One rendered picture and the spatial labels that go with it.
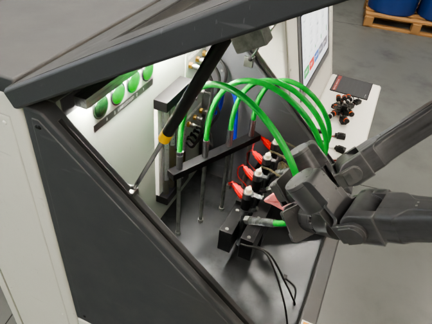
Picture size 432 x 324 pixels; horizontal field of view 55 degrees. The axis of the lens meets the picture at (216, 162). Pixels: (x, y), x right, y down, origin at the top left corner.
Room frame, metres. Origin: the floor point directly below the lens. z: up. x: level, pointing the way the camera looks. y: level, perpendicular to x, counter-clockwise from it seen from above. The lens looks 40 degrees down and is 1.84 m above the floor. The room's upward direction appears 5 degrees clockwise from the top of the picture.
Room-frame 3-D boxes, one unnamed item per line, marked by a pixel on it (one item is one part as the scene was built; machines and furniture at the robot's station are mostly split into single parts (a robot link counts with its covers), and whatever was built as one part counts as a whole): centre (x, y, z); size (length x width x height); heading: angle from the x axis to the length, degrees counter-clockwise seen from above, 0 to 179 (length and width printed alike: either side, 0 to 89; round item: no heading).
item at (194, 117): (1.10, 0.07, 1.20); 0.13 x 0.03 x 0.31; 160
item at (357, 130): (1.39, -0.47, 0.97); 0.70 x 0.22 x 0.03; 160
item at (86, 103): (0.88, 0.16, 1.43); 0.54 x 0.03 x 0.02; 160
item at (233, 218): (0.90, -0.13, 0.91); 0.34 x 0.10 x 0.15; 160
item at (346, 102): (1.43, -0.48, 1.01); 0.23 x 0.11 x 0.06; 160
